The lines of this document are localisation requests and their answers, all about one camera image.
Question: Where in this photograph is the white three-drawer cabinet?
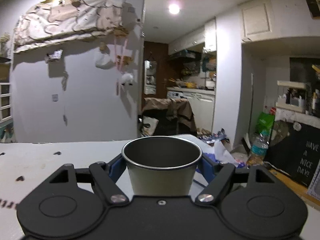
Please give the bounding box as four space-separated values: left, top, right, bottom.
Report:
0 82 12 125

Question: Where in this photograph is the plastic water bottle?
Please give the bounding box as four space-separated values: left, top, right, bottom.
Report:
251 131 268 157

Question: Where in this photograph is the dried flower vase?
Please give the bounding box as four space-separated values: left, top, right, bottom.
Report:
0 33 10 57

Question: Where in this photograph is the cartoon patterned cloth cover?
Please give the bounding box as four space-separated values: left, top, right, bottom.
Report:
14 0 125 54

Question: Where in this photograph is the beige metal tumbler cup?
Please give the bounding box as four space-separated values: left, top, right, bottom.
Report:
121 136 202 197

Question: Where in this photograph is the chair with brown jacket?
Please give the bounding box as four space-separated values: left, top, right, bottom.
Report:
140 98 197 137

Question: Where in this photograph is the white plush sheep toy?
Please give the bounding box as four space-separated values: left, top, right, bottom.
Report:
120 73 134 86

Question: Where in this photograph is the black nice day sign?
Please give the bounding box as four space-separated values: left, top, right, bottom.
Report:
264 121 319 187

